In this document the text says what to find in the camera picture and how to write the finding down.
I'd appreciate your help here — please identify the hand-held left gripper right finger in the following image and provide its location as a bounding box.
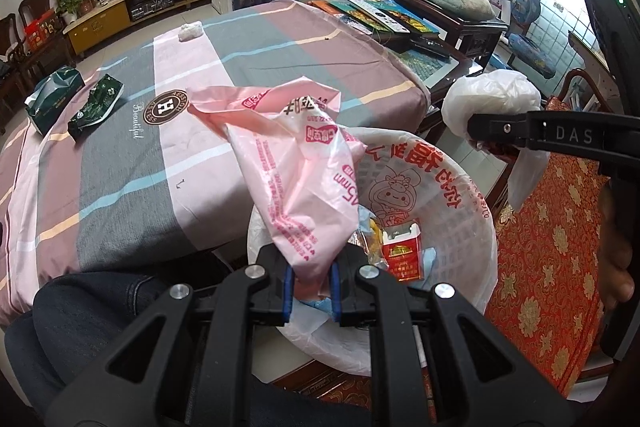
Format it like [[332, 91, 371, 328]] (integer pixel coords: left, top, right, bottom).
[[330, 247, 581, 427]]

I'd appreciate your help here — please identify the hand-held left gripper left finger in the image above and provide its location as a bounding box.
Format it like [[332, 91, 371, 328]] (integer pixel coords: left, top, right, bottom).
[[47, 247, 293, 427]]

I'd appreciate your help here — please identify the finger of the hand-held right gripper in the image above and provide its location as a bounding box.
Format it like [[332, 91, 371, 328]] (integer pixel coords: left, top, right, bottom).
[[492, 142, 523, 162], [467, 112, 533, 145]]

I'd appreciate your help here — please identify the white plastic bag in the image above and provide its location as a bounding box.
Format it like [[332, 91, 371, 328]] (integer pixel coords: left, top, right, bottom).
[[441, 69, 544, 208]]

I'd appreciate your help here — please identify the yellow snack wrapper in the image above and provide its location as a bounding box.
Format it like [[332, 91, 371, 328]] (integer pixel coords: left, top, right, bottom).
[[356, 213, 389, 269]]

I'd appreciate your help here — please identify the red cigarette box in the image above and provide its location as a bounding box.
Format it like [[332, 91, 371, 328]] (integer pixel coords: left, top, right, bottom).
[[381, 221, 426, 284]]

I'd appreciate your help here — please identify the white wastebasket with printed liner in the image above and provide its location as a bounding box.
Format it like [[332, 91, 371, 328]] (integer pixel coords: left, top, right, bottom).
[[246, 126, 499, 377]]

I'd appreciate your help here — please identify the light blue face mask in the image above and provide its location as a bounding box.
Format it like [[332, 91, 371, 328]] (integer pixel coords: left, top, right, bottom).
[[421, 246, 440, 279]]

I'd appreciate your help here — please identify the pink printed plastic bag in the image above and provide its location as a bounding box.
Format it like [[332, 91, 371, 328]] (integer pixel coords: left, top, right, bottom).
[[187, 77, 369, 304]]

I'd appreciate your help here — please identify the person's right hand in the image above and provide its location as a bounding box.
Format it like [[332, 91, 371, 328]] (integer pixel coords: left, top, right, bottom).
[[600, 182, 636, 314]]

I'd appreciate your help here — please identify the dark wooden table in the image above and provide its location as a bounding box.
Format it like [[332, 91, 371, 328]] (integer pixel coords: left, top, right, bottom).
[[342, 0, 510, 110]]

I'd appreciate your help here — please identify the black remote control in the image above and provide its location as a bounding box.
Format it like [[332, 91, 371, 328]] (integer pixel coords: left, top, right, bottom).
[[409, 37, 452, 59]]

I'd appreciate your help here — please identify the red floral chair cushion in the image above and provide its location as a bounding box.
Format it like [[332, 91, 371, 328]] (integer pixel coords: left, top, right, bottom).
[[484, 98, 617, 400]]

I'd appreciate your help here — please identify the blue child seat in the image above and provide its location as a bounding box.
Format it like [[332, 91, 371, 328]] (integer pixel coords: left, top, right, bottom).
[[506, 0, 559, 79]]

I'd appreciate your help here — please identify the row of picture books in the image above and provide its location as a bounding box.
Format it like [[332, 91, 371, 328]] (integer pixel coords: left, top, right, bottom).
[[307, 0, 443, 38]]

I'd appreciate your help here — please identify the white remote control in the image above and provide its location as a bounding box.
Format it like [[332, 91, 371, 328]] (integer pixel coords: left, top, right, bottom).
[[346, 0, 409, 34]]

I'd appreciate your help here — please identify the striped bed sheet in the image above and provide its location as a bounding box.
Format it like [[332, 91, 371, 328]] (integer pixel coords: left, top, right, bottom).
[[0, 0, 432, 328]]

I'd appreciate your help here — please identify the person's leg in jeans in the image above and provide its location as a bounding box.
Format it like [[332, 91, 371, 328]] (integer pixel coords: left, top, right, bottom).
[[4, 271, 381, 427]]

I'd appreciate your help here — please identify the small dark green packet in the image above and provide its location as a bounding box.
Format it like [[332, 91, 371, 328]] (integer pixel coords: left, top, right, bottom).
[[66, 73, 126, 142]]

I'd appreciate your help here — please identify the large dark green packet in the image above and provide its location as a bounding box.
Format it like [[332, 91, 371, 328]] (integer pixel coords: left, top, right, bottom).
[[24, 66, 87, 134]]

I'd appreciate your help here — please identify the yellow wooden television cabinet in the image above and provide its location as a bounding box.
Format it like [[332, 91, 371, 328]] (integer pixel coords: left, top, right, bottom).
[[65, 0, 217, 56]]

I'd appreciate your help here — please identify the dark wooden chair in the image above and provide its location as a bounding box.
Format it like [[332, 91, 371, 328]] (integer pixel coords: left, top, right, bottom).
[[0, 11, 30, 112], [17, 0, 77, 75]]

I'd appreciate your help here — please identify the red gift box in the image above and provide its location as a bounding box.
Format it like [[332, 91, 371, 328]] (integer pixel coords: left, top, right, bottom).
[[23, 8, 64, 51]]

